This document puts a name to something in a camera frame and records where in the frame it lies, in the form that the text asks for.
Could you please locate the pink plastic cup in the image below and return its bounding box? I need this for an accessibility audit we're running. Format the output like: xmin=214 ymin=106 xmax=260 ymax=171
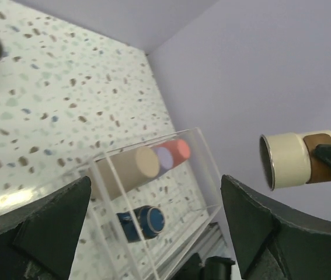
xmin=154 ymin=139 xmax=191 ymax=168

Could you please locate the dark blue mug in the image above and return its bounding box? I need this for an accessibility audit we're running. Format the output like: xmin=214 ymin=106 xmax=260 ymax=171
xmin=116 ymin=205 xmax=165 ymax=243

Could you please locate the cream metal cup brown band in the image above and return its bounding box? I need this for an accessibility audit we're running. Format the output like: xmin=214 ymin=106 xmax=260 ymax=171
xmin=259 ymin=130 xmax=331 ymax=191

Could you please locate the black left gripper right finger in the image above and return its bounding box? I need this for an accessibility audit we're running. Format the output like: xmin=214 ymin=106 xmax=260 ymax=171
xmin=221 ymin=175 xmax=331 ymax=279

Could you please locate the beige plastic cup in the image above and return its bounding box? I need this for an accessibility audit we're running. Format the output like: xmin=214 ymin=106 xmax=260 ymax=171
xmin=96 ymin=146 xmax=160 ymax=200

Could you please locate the lilac plastic cup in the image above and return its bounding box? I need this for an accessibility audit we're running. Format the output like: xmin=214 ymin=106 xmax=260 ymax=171
xmin=152 ymin=147 xmax=174 ymax=177

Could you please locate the clear acrylic dish rack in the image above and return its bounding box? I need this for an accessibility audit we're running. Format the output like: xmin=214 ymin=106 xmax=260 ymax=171
xmin=70 ymin=128 xmax=222 ymax=279

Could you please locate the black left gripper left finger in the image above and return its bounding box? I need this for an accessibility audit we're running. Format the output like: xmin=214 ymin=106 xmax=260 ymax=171
xmin=0 ymin=176 xmax=91 ymax=279

